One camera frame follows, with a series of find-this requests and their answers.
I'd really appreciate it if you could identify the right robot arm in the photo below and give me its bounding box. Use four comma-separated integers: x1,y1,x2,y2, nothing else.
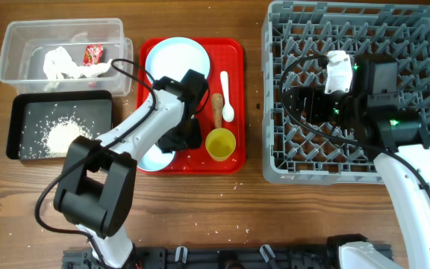
288,55,430,268

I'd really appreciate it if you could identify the white plastic spoon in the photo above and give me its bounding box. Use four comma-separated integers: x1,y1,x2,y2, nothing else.
219,71,234,123

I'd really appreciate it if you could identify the pile of white rice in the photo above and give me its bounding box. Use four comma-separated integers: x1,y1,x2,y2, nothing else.
20,104,100,158

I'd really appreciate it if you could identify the white tissue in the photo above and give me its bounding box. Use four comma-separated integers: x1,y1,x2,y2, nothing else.
43,46,111,80

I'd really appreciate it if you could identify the red serving tray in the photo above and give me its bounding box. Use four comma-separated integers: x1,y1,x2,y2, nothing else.
138,37,246,175

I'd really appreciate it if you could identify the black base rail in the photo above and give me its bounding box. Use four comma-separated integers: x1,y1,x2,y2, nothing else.
61,244,334,269

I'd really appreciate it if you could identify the brown carrot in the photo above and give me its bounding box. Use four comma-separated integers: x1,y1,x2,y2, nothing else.
211,93,223,129

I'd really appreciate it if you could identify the clear plastic waste bin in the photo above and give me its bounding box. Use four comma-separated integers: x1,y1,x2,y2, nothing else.
0,18,134,96

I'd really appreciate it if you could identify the light blue bowl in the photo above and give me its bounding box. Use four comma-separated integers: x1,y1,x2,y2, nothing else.
137,144,175,172

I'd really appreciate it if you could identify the red snack wrapper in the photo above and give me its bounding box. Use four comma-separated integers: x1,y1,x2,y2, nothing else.
83,44,104,67

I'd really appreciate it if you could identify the black waste tray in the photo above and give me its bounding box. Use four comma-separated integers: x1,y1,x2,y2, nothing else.
6,90,113,161

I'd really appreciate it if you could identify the yellow cup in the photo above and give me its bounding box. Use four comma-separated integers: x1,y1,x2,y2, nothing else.
205,128,237,161

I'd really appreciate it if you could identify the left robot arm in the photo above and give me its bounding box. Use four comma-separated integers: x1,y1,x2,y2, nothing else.
54,69,208,268

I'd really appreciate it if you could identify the light blue plate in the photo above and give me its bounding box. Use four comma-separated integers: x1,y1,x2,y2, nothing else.
145,37,211,82

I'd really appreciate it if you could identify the grey dishwasher rack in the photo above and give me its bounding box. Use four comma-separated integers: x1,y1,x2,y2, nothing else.
261,1,430,185

